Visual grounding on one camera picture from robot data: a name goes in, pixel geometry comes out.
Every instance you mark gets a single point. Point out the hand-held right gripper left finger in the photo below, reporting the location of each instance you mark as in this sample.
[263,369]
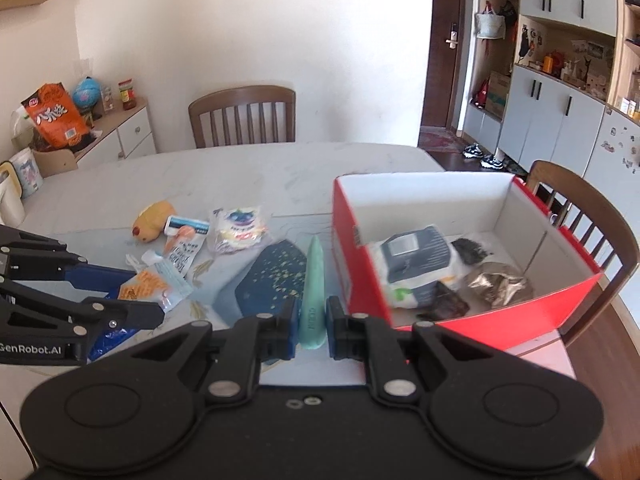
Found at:
[286,330]

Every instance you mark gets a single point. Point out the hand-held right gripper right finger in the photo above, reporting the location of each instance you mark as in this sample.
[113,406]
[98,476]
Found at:
[334,329]

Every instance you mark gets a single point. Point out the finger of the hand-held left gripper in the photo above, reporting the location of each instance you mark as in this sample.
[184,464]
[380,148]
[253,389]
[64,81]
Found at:
[100,277]
[130,314]

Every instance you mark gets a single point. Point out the blue orange cracker packet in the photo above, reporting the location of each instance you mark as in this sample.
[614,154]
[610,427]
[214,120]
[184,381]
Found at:
[150,282]

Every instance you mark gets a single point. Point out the teal green plastic tube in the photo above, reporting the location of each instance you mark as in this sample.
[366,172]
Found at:
[314,285]

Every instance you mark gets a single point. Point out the orange capybara plush toy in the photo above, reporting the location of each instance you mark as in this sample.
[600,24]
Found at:
[152,220]

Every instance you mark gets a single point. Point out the white chicken snack packet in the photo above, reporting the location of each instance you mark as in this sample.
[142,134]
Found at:
[187,247]

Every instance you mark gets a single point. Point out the large white grey-labelled bag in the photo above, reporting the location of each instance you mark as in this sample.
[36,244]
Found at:
[415,265]

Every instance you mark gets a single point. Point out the dark brown snack packet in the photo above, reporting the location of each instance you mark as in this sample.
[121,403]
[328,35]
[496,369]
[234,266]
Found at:
[445,305]

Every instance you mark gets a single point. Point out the black seaweed packet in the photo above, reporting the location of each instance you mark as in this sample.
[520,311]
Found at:
[472,251]

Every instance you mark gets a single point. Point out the red cardboard box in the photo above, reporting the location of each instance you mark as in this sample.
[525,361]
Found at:
[500,320]

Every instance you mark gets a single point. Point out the silver foil bag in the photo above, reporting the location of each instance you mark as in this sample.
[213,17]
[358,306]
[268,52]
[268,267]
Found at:
[500,285]

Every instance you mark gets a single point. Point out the white marble desktop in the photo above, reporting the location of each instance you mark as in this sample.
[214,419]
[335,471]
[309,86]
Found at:
[250,175]

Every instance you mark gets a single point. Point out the blueberry print bread packet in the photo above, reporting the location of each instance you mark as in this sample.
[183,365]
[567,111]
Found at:
[240,230]

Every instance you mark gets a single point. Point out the white jug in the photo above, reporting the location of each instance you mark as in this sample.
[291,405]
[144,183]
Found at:
[10,200]

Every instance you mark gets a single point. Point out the light wooden holder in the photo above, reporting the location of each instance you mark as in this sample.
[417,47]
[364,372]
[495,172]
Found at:
[57,162]

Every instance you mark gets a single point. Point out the printed white canister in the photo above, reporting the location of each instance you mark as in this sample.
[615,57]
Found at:
[27,172]

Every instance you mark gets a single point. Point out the white side cabinet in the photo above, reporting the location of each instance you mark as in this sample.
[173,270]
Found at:
[132,132]

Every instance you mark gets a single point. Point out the orange snack bag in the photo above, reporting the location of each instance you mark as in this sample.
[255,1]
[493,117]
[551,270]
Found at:
[57,120]

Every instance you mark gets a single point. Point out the red-lidded jar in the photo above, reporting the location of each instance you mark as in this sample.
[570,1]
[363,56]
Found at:
[127,96]

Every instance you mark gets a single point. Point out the blue globe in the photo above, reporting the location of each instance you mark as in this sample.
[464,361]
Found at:
[85,92]

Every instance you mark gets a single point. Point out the red doormat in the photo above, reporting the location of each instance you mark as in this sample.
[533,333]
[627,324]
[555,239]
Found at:
[442,140]

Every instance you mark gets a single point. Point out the black white sneaker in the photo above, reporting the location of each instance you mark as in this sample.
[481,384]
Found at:
[492,161]
[472,151]

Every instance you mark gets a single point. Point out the brown wooden slatted chair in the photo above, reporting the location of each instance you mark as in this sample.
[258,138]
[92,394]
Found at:
[242,97]
[575,185]

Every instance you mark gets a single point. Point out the dark brown door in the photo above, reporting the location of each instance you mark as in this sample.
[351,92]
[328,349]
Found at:
[442,85]

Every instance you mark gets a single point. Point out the red bag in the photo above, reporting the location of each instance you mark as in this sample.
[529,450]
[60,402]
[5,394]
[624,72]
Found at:
[481,95]

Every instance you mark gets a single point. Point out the brown cardboard carton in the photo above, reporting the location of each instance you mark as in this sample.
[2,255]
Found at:
[499,95]

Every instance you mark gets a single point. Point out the silver door lock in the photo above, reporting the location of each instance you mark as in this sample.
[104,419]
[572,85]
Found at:
[452,35]

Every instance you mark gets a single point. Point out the light blue tote bag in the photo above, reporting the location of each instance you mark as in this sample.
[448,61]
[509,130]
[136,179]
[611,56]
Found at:
[489,25]

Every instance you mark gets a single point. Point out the small orange bottle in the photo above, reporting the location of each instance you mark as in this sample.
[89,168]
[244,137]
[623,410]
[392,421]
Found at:
[549,64]

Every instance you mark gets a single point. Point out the black cartoon figure sticker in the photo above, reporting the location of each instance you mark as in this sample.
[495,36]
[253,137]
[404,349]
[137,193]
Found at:
[525,42]

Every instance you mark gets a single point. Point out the dark hanging bag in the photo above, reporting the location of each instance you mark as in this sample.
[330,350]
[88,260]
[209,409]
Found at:
[509,12]

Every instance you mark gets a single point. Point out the wooden wall shelf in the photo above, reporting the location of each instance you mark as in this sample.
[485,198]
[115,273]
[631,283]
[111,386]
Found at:
[30,0]

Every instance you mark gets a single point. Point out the grey wooden wall cabinet unit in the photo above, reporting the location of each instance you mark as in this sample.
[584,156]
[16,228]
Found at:
[550,110]

